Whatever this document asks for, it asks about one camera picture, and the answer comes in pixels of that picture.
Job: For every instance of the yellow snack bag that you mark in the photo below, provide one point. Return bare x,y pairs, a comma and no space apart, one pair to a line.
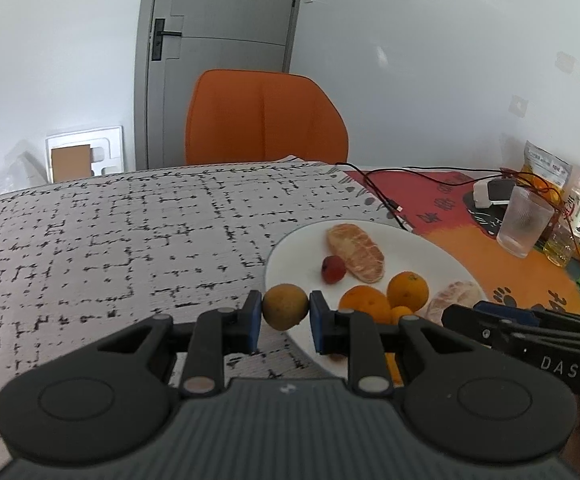
545,165

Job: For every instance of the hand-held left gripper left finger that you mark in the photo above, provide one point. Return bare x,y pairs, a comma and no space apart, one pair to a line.
251,322

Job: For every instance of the medium orange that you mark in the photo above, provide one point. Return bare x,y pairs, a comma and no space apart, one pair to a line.
407,290

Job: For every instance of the orange chair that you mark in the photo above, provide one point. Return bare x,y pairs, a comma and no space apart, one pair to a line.
265,120

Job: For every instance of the black mat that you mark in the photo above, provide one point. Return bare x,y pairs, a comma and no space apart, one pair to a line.
480,217

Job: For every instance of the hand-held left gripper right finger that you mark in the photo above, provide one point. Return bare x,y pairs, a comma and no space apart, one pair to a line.
318,325

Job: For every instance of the small oil bottle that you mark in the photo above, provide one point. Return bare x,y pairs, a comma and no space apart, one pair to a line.
560,247

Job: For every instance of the white wall socket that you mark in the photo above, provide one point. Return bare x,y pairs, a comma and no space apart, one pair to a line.
518,106

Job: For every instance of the ribbed glass cup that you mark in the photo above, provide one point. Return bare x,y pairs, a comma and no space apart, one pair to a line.
522,225

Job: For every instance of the black patterned tablecloth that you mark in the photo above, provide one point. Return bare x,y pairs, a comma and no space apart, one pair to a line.
120,240

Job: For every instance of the large orange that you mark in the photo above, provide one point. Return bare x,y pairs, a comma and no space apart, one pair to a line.
365,302

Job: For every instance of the white foam packaging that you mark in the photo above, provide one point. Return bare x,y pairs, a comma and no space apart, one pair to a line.
105,142

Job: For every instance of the grey door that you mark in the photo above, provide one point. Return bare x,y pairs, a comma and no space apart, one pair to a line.
230,0

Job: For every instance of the white plate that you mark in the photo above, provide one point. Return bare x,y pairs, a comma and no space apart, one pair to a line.
300,245

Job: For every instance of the brown round fruit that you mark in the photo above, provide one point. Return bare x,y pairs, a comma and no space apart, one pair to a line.
285,306

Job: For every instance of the peeled pomelo segment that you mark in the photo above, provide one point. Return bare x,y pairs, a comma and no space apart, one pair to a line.
355,252
452,297

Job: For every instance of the small orange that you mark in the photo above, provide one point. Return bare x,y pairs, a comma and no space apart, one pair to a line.
401,314

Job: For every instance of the red orange printed mat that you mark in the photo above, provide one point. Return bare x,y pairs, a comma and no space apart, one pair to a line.
470,250

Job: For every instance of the white black device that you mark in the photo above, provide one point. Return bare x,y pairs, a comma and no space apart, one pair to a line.
481,192

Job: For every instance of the brown cardboard piece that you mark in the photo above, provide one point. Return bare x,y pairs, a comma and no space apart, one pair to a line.
70,162

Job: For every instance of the small red fruit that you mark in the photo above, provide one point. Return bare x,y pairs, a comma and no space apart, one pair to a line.
333,270

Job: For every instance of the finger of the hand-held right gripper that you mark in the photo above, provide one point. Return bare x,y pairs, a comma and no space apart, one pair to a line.
505,311
475,325

